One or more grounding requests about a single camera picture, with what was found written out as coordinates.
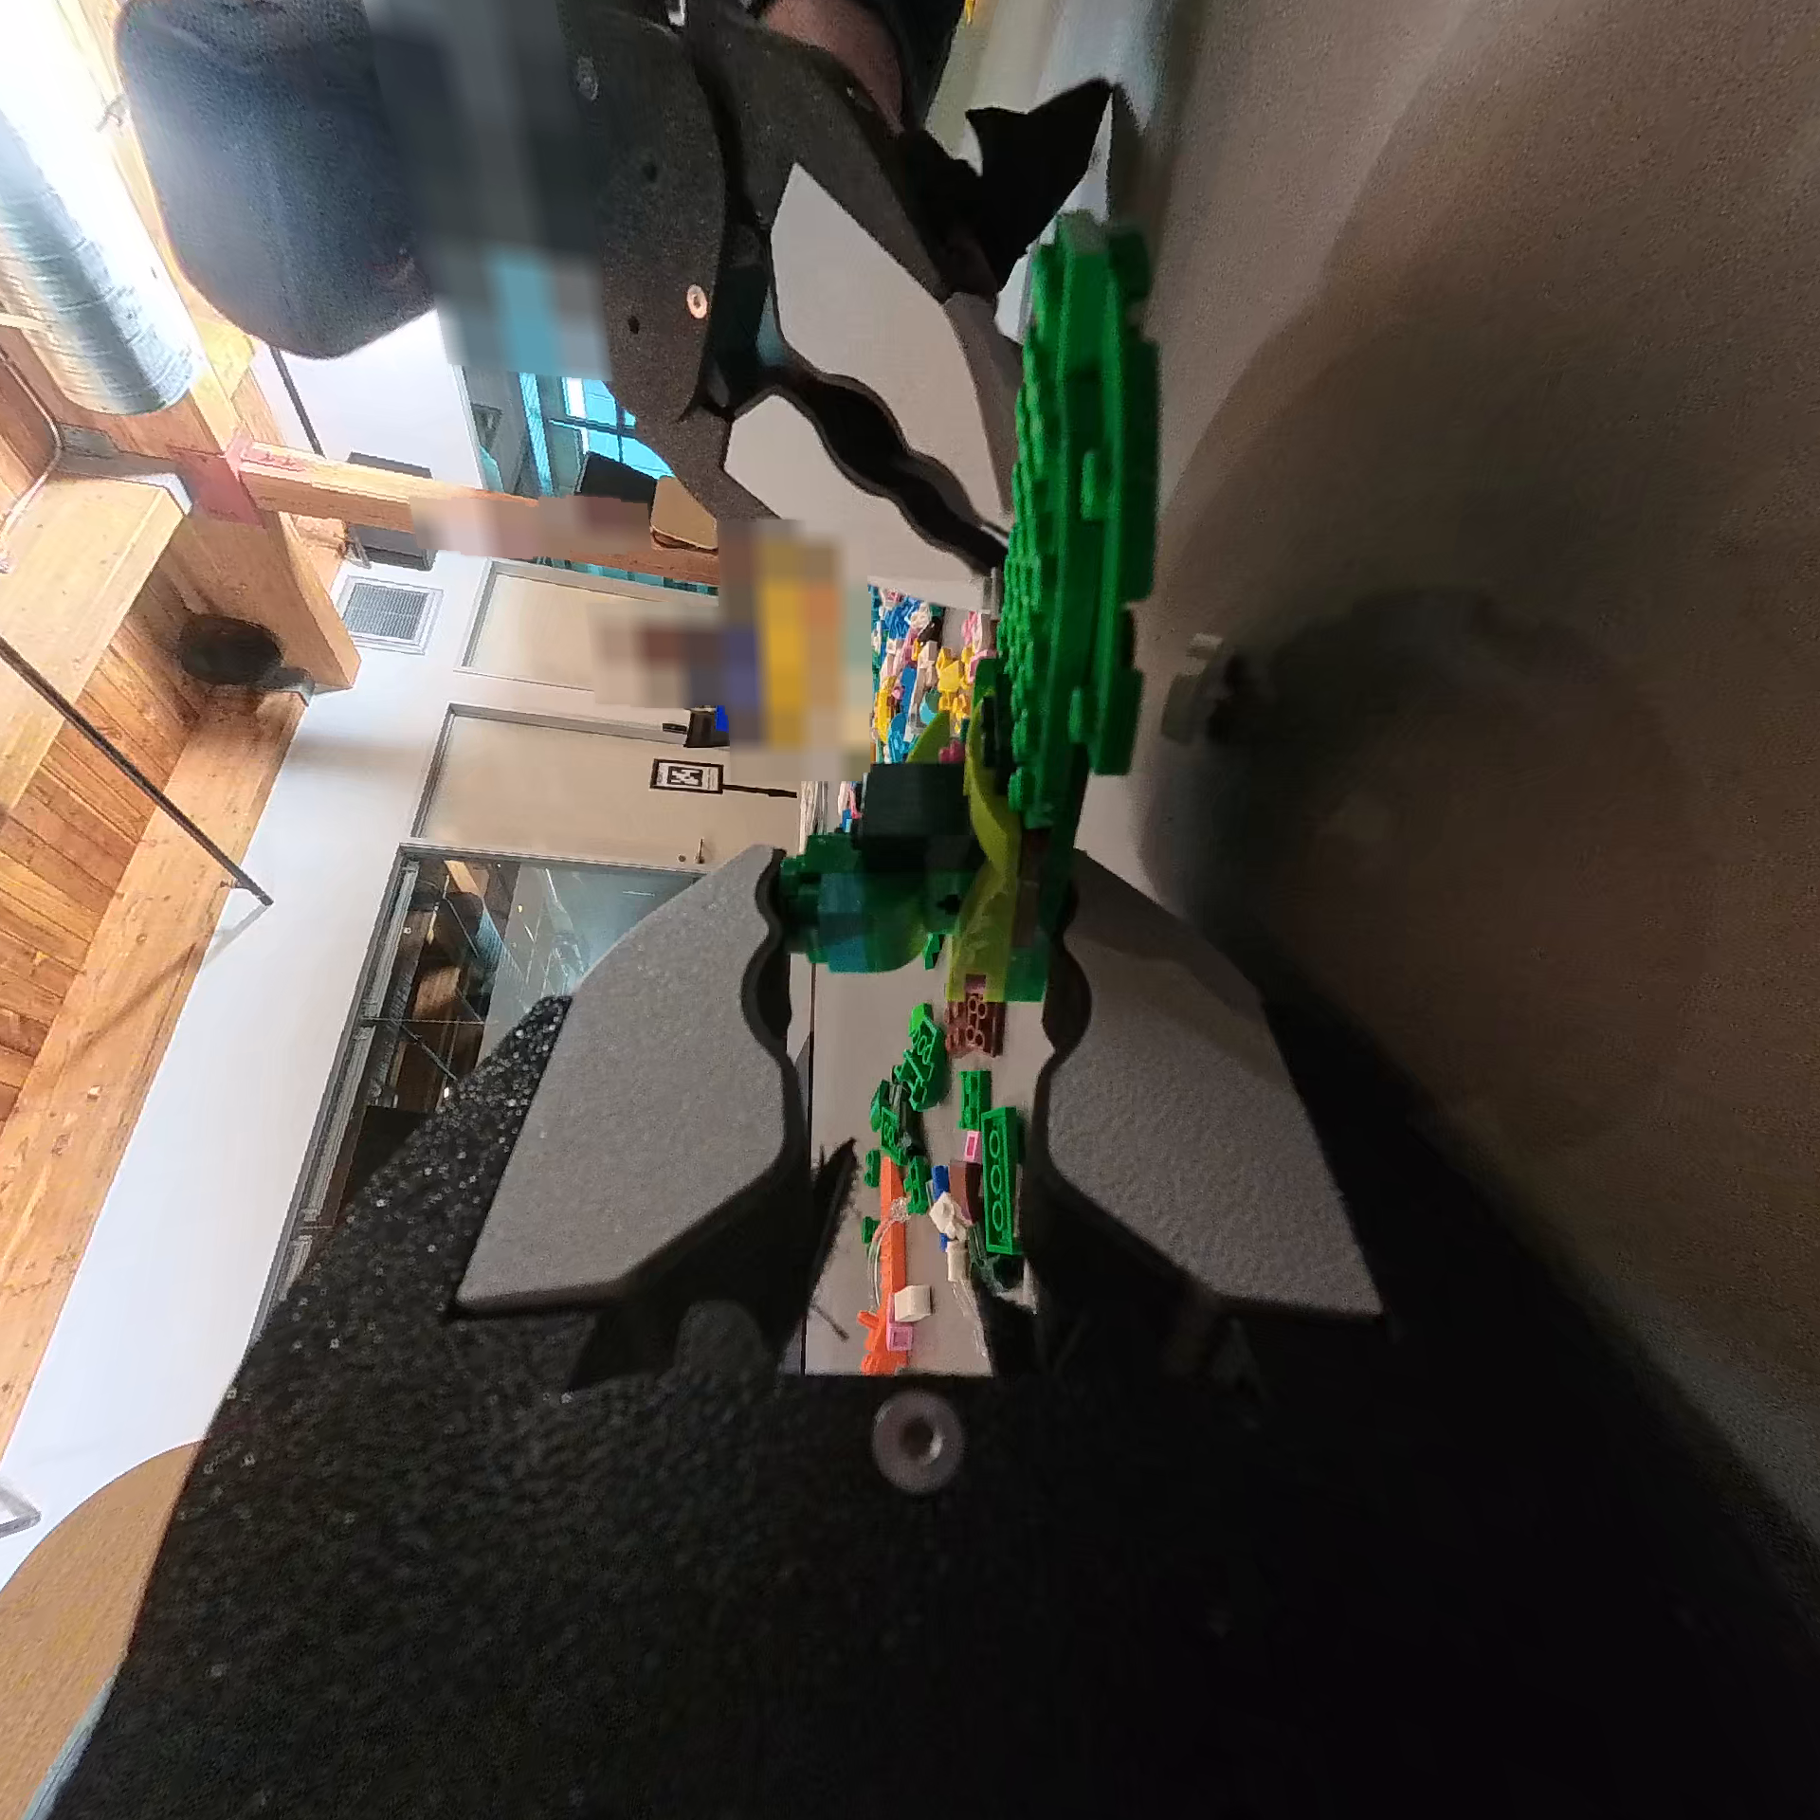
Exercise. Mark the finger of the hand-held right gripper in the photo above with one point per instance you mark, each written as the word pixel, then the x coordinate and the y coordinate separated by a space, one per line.
pixel 811 448
pixel 883 312

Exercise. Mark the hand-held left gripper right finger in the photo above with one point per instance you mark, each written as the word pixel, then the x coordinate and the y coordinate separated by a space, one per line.
pixel 1194 1138

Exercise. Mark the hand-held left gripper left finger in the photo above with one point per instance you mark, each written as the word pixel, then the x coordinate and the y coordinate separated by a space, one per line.
pixel 627 1122

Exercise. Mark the green lego baseplate build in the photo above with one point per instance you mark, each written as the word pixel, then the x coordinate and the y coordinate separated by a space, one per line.
pixel 1081 568

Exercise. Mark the pile of green lego pieces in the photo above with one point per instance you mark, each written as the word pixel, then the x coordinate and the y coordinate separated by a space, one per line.
pixel 1004 1166

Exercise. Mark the pile of pastel lego pieces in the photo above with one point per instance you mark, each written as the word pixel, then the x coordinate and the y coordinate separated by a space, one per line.
pixel 911 668

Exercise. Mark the dark red lego brick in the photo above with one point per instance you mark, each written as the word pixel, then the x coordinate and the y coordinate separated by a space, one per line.
pixel 974 1027

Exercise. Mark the orange lego piece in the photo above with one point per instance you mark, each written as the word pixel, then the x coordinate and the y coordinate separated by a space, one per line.
pixel 888 1250

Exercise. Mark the white curved lego brick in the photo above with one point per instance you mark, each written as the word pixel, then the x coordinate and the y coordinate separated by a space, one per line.
pixel 1194 696

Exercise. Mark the person's right hand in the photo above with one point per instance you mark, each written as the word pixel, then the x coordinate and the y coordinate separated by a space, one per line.
pixel 855 42

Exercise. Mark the glass partition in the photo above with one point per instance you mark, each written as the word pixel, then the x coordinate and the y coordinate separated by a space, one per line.
pixel 469 967

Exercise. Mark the dark blue garment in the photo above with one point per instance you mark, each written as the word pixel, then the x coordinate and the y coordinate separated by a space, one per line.
pixel 257 172

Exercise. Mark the wooden beam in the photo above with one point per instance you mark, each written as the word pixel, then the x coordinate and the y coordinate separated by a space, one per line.
pixel 355 489

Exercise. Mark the black metal rod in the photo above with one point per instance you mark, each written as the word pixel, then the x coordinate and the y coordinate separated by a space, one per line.
pixel 135 772

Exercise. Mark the black ceiling dome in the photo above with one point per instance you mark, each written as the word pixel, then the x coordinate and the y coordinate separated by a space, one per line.
pixel 227 645

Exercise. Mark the round wooden board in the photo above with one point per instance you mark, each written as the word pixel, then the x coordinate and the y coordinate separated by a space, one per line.
pixel 71 1605

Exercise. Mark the printed wall tag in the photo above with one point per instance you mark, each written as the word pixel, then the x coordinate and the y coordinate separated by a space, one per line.
pixel 688 775

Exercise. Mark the white wall vent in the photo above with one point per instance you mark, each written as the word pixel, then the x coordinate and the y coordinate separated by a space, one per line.
pixel 386 612

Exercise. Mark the metal air duct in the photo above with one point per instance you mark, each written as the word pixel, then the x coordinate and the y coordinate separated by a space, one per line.
pixel 84 284

